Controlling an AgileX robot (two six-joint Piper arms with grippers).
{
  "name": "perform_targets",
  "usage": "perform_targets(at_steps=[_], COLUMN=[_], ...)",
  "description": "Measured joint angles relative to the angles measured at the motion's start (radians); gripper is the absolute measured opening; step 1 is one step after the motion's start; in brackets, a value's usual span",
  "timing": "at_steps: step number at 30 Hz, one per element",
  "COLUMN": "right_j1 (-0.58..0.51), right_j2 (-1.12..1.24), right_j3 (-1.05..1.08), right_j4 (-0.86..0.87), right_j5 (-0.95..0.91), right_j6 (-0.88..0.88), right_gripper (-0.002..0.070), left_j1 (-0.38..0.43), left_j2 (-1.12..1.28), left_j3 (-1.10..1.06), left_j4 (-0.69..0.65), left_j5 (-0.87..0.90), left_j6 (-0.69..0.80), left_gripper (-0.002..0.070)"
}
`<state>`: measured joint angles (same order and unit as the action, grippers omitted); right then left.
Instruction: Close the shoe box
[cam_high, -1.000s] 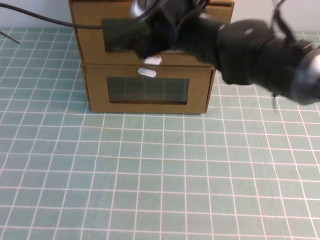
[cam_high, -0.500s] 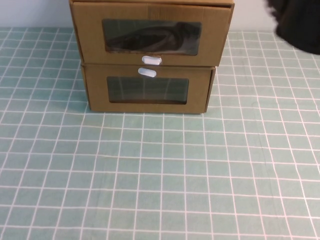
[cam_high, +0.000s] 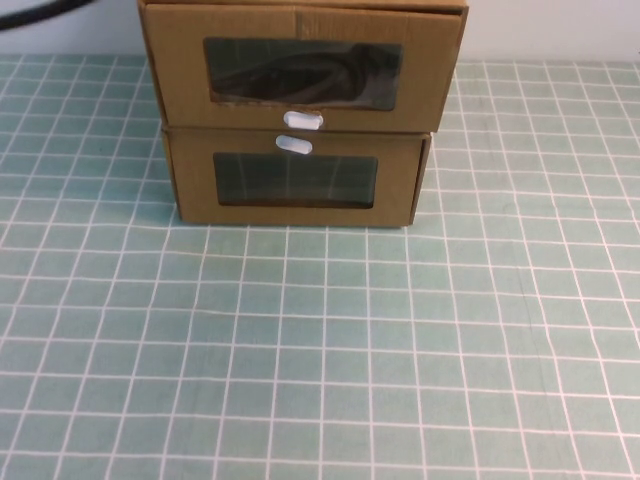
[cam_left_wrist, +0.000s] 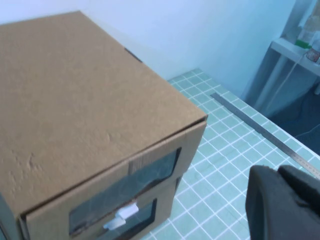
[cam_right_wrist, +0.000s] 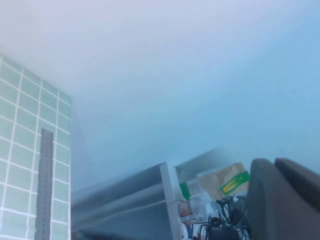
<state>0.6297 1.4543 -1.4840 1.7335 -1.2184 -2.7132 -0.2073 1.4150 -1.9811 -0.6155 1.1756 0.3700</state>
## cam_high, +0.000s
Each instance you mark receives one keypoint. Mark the cardboard drawer with rectangular window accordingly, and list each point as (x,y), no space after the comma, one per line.
(195,175)

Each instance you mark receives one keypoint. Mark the green white-grid tablecloth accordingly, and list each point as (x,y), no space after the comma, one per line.
(150,375)

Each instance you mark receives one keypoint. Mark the cardboard drawer with wavy-edged window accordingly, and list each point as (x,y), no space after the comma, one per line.
(175,75)

